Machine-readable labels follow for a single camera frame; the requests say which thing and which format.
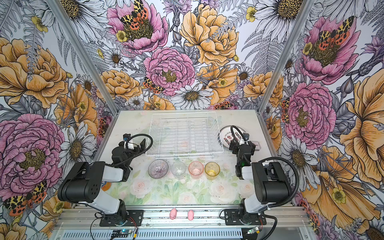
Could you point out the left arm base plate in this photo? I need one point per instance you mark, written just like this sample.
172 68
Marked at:
131 218

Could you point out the green circuit board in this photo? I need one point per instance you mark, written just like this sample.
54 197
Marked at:
123 233

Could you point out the orange soda bottle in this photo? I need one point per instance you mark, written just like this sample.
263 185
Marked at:
105 186

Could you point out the left pink clip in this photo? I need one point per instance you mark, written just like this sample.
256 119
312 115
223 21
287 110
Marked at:
173 213

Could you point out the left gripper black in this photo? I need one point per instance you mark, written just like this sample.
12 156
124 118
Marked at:
137 148

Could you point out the striped grey bowl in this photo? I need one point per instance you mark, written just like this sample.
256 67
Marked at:
158 169

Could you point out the white wire dish rack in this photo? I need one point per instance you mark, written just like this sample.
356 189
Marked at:
185 135

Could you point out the aluminium front rail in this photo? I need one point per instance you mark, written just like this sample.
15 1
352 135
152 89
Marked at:
82 223

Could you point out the small clear alarm clock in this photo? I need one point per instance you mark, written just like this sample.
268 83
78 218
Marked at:
257 145

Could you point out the right circuit board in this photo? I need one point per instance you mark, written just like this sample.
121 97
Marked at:
255 230

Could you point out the yellow glass cup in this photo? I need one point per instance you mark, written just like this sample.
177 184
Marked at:
212 170

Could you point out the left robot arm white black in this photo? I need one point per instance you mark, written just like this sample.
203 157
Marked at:
83 184

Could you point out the pink clip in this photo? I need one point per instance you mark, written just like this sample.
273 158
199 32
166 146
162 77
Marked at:
173 213
191 215

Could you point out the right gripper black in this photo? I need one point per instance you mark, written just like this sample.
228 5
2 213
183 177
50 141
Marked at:
235 145

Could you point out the clear glass cup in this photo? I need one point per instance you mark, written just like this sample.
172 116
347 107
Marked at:
178 169

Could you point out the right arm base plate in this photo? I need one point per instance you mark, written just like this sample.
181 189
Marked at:
234 217

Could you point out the right pink clip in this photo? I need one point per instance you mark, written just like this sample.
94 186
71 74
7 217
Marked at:
191 215

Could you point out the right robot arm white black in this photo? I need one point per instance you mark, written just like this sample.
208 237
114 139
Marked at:
270 184

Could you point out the pink glass cup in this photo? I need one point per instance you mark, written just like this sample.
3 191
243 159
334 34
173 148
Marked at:
196 169

